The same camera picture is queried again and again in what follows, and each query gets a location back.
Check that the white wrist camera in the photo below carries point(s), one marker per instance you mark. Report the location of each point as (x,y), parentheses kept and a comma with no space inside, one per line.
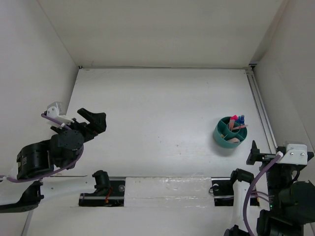
(294,154)
(57,112)

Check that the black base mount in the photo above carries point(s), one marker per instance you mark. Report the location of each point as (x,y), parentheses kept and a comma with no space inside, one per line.
(113,197)
(222,187)

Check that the pink mini stapler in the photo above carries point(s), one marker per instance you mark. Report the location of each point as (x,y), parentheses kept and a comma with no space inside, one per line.
(234,140)

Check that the red white pen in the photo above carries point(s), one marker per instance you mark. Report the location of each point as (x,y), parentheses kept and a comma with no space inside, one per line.
(240,127)

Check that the teal round compartment organizer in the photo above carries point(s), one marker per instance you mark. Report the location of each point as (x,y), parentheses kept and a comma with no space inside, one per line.
(222,128)

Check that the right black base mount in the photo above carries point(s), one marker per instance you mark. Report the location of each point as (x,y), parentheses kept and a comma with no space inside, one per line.
(222,187)

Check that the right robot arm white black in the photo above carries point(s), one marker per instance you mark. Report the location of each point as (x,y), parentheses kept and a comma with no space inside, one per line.
(291,202)

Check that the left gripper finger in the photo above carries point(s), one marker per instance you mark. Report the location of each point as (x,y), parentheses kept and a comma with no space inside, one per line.
(87,115)
(97,122)

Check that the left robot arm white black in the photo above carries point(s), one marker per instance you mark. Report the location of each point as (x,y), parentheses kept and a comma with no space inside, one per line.
(37,161)

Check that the small clear spray bottle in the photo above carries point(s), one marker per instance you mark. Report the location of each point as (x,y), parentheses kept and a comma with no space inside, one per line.
(244,120)

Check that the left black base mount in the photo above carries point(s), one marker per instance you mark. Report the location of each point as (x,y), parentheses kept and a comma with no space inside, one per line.
(113,197)

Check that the pink capped black highlighter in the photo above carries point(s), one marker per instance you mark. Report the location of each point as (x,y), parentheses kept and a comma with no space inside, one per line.
(233,118)

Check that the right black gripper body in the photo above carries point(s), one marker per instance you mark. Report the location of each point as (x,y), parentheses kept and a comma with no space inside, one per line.
(270,162)

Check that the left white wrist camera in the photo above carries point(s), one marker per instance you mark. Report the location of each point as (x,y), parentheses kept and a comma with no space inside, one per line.
(57,112)

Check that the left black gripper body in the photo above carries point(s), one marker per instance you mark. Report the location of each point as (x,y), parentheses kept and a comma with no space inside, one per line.
(91,133)

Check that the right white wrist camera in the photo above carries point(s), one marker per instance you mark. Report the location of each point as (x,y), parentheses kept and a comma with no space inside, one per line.
(294,154)

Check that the orange pen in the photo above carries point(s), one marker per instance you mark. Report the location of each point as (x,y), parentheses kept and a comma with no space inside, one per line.
(231,124)

